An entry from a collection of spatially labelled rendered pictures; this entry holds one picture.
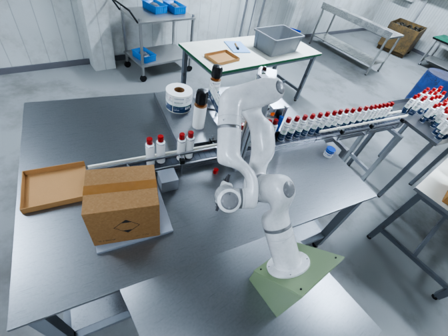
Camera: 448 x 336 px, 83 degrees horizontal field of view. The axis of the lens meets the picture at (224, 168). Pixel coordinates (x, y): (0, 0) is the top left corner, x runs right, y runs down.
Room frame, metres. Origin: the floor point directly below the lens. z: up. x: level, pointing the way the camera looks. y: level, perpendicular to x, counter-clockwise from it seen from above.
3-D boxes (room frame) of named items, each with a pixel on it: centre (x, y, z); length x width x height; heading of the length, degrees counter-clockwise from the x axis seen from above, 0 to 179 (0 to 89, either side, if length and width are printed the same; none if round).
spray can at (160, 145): (1.06, 0.39, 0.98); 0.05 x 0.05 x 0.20
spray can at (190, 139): (1.16, 0.24, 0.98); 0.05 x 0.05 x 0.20
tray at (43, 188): (0.73, 0.86, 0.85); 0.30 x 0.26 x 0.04; 125
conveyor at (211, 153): (1.30, 0.04, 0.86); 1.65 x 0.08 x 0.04; 125
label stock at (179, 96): (1.67, 0.47, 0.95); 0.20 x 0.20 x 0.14
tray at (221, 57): (2.90, 0.33, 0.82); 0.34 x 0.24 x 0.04; 143
